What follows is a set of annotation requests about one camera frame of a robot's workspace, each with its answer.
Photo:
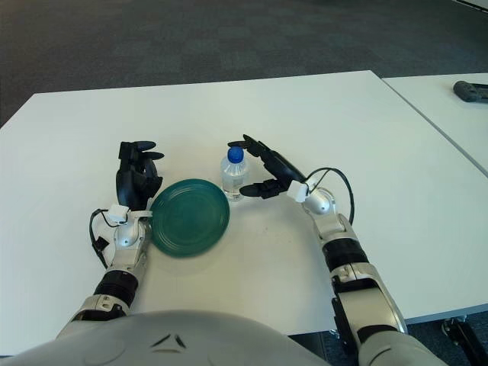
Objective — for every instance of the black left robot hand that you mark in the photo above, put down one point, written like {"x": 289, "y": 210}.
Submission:
{"x": 129, "y": 187}

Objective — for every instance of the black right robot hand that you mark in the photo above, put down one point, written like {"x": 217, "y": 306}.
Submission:
{"x": 282, "y": 167}

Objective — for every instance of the clear bottle with blue cap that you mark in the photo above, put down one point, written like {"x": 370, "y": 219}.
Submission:
{"x": 233, "y": 175}

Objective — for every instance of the green round plate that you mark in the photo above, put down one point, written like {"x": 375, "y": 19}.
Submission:
{"x": 190, "y": 217}

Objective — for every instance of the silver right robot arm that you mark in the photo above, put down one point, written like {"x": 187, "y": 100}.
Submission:
{"x": 358, "y": 289}

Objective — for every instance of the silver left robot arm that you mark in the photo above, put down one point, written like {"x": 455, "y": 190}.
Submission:
{"x": 127, "y": 236}

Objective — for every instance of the white right wrist connector box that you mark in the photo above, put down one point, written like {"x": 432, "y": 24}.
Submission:
{"x": 298, "y": 191}

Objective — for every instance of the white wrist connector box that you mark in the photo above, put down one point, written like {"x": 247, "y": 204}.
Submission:
{"x": 298, "y": 191}
{"x": 118, "y": 213}

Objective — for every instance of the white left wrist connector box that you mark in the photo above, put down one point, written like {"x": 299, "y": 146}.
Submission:
{"x": 118, "y": 213}

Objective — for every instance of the grey robot torso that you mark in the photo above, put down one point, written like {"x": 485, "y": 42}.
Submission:
{"x": 152, "y": 343}

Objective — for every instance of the grey fabric object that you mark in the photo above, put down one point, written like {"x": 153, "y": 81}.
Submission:
{"x": 467, "y": 91}

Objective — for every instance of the black table leg with caster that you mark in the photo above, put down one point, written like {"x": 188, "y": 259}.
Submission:
{"x": 463, "y": 335}

